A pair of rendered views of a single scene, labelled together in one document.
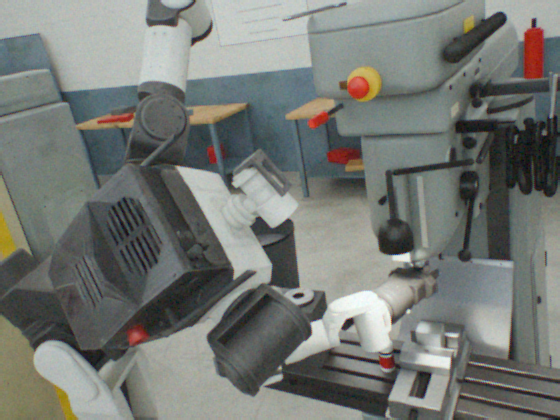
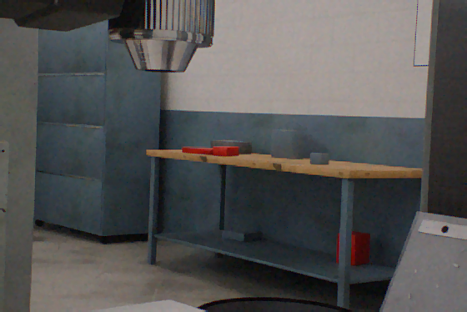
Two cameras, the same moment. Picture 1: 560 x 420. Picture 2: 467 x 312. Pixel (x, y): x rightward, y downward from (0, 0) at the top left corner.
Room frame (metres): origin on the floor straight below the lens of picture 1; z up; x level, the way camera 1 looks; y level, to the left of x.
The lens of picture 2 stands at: (0.83, -0.48, 1.17)
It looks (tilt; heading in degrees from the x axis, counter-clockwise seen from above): 3 degrees down; 20
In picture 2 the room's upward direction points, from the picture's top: 2 degrees clockwise
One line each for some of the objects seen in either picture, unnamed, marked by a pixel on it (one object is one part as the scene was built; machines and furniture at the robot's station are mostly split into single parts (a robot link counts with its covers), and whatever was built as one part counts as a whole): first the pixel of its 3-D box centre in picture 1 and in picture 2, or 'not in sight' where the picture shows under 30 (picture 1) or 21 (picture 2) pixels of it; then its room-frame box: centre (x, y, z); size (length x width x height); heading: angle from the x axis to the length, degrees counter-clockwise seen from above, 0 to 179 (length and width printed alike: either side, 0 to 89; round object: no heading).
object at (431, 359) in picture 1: (426, 358); not in sight; (1.14, -0.29, 1.02); 0.12 x 0.06 x 0.04; 59
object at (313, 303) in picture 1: (288, 324); not in sight; (1.39, 0.04, 1.03); 0.22 x 0.12 x 0.20; 64
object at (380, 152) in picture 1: (414, 186); not in sight; (1.19, -0.32, 1.47); 0.21 x 0.19 x 0.32; 57
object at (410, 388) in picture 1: (430, 363); not in sight; (1.16, -0.31, 0.99); 0.35 x 0.15 x 0.11; 149
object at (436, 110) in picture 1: (411, 93); not in sight; (1.23, -0.34, 1.68); 0.34 x 0.24 x 0.10; 147
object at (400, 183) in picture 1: (399, 215); not in sight; (1.10, -0.25, 1.45); 0.04 x 0.04 x 0.21; 57
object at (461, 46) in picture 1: (477, 33); not in sight; (1.14, -0.46, 1.79); 0.45 x 0.04 x 0.04; 147
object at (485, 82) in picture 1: (477, 93); not in sight; (1.17, -0.46, 1.66); 0.12 x 0.04 x 0.04; 147
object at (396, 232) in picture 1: (394, 233); not in sight; (1.00, -0.22, 1.45); 0.07 x 0.07 x 0.06
